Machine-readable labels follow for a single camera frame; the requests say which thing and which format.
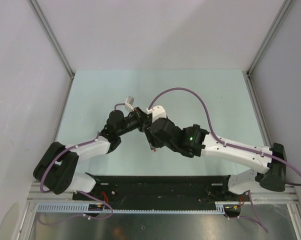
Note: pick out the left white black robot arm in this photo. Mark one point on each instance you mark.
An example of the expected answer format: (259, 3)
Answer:
(56, 171)

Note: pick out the left aluminium frame post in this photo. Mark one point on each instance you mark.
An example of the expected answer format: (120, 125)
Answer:
(44, 23)

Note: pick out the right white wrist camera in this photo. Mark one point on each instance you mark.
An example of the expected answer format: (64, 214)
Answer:
(156, 112)

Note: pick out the grey slotted cable duct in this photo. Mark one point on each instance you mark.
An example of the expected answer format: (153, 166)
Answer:
(95, 208)

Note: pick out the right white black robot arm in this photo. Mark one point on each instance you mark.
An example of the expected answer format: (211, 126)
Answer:
(264, 171)

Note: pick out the aluminium frame post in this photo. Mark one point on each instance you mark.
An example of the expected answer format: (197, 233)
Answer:
(272, 31)
(44, 23)

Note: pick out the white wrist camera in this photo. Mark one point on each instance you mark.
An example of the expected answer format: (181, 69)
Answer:
(129, 104)
(156, 112)

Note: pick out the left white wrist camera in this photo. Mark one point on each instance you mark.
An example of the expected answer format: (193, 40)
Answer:
(129, 104)

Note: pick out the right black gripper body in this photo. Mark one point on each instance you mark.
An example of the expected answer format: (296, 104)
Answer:
(154, 142)

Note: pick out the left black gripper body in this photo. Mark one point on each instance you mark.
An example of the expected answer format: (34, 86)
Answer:
(139, 117)

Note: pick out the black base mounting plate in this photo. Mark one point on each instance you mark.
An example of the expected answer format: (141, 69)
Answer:
(210, 188)

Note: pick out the right aluminium frame post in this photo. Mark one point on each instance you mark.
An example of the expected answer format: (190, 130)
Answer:
(272, 31)

